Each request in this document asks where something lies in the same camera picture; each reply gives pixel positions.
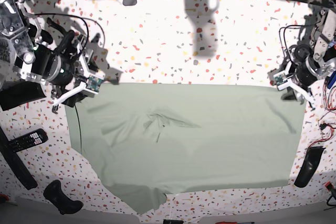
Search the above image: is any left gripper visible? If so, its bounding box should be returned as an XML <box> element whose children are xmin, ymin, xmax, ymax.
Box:
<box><xmin>268</xmin><ymin>60</ymin><xmax>320</xmax><ymax>111</ymax></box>

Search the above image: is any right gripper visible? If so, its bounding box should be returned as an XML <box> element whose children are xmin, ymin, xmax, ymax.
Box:
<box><xmin>44</xmin><ymin>39</ymin><xmax>101</xmax><ymax>114</ymax></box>

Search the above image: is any light green T-shirt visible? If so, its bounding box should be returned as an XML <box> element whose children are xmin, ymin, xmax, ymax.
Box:
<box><xmin>66</xmin><ymin>83</ymin><xmax>306</xmax><ymax>215</ymax></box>

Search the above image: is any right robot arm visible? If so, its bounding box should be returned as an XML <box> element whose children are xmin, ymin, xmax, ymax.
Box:
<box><xmin>1</xmin><ymin>0</ymin><xmax>105</xmax><ymax>113</ymax></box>

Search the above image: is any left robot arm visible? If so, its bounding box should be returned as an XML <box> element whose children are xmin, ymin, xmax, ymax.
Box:
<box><xmin>269</xmin><ymin>0</ymin><xmax>335</xmax><ymax>109</ymax></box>

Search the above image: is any black TV remote control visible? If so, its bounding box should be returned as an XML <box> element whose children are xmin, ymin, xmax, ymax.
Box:
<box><xmin>9</xmin><ymin>129</ymin><xmax>48</xmax><ymax>153</ymax></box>

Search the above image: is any long black bar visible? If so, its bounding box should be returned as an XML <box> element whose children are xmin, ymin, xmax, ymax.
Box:
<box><xmin>1</xmin><ymin>129</ymin><xmax>38</xmax><ymax>190</ymax></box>

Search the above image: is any black game controller grip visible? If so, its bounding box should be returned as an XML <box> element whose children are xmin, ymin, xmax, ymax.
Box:
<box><xmin>43</xmin><ymin>180</ymin><xmax>83</xmax><ymax>215</ymax></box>

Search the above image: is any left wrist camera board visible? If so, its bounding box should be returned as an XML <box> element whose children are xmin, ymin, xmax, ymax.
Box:
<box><xmin>273</xmin><ymin>72</ymin><xmax>288</xmax><ymax>91</ymax></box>

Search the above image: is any red and black wire bundle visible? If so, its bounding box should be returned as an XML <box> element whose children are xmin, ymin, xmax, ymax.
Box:
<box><xmin>301</xmin><ymin>77</ymin><xmax>336</xmax><ymax>156</ymax></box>

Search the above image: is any black curved handle piece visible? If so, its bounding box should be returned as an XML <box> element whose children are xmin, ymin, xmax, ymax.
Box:
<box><xmin>294</xmin><ymin>146</ymin><xmax>325</xmax><ymax>188</ymax></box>

